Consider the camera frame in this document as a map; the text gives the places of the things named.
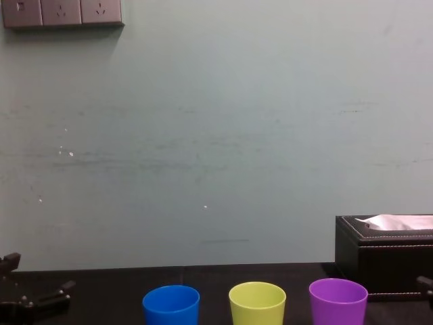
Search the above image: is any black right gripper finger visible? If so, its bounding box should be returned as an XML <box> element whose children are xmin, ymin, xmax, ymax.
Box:
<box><xmin>416</xmin><ymin>275</ymin><xmax>433</xmax><ymax>300</ymax></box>

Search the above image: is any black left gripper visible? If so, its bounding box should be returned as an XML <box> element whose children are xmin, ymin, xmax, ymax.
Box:
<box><xmin>0</xmin><ymin>252</ymin><xmax>76</xmax><ymax>325</ymax></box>

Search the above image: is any black leather tissue box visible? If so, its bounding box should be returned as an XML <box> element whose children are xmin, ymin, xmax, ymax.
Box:
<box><xmin>335</xmin><ymin>213</ymin><xmax>433</xmax><ymax>303</ymax></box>

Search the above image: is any white paper tissue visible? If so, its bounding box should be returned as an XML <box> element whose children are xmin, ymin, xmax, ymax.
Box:
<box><xmin>353</xmin><ymin>213</ymin><xmax>433</xmax><ymax>232</ymax></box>

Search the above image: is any black table cloth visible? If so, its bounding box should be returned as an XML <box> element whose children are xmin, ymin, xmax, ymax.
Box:
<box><xmin>0</xmin><ymin>260</ymin><xmax>433</xmax><ymax>325</ymax></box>

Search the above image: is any purple plastic cup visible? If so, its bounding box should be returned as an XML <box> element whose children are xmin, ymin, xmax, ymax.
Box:
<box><xmin>308</xmin><ymin>278</ymin><xmax>369</xmax><ymax>325</ymax></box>

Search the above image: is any blue plastic cup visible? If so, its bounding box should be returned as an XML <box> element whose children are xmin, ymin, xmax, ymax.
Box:
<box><xmin>141</xmin><ymin>284</ymin><xmax>201</xmax><ymax>325</ymax></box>

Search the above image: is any yellow-green plastic cup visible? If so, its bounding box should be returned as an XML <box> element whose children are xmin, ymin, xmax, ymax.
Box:
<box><xmin>228</xmin><ymin>281</ymin><xmax>288</xmax><ymax>325</ymax></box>

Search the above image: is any grey wall socket panel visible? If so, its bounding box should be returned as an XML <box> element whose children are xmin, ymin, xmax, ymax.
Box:
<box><xmin>1</xmin><ymin>0</ymin><xmax>125</xmax><ymax>30</ymax></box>

